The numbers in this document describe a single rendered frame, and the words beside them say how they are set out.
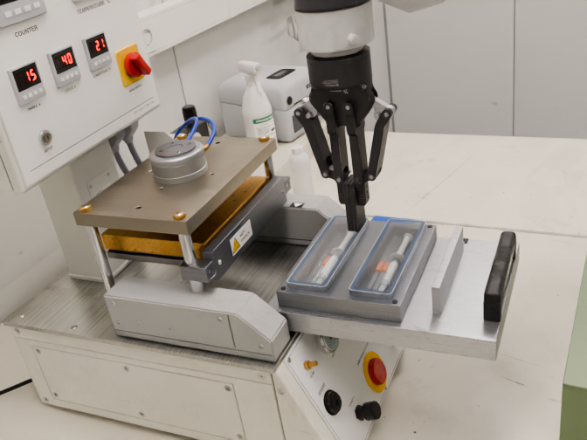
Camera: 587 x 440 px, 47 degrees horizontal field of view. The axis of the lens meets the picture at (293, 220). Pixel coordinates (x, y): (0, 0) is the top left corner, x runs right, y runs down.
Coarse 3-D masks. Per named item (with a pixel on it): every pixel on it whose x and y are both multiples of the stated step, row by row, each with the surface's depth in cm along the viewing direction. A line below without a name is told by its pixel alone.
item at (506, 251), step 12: (504, 240) 86; (504, 252) 84; (492, 264) 83; (504, 264) 82; (492, 276) 80; (504, 276) 80; (492, 288) 78; (504, 288) 80; (492, 300) 77; (492, 312) 78
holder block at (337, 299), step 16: (384, 224) 98; (368, 240) 94; (432, 240) 94; (352, 256) 91; (416, 256) 89; (352, 272) 88; (416, 272) 86; (288, 288) 86; (336, 288) 85; (400, 288) 83; (288, 304) 87; (304, 304) 86; (320, 304) 85; (336, 304) 83; (352, 304) 82; (368, 304) 81; (384, 304) 81; (400, 304) 80; (400, 320) 81
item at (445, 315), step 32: (448, 256) 85; (480, 256) 91; (416, 288) 87; (448, 288) 84; (480, 288) 85; (512, 288) 88; (288, 320) 87; (320, 320) 85; (352, 320) 83; (384, 320) 82; (416, 320) 81; (448, 320) 80; (480, 320) 79; (448, 352) 79; (480, 352) 77
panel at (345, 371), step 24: (312, 336) 91; (288, 360) 85; (312, 360) 89; (336, 360) 94; (360, 360) 98; (384, 360) 104; (312, 384) 88; (336, 384) 92; (360, 384) 96; (384, 384) 101; (336, 432) 89; (360, 432) 93
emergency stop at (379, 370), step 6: (372, 360) 100; (378, 360) 100; (372, 366) 99; (378, 366) 100; (384, 366) 101; (372, 372) 99; (378, 372) 99; (384, 372) 101; (372, 378) 98; (378, 378) 99; (384, 378) 100; (378, 384) 99
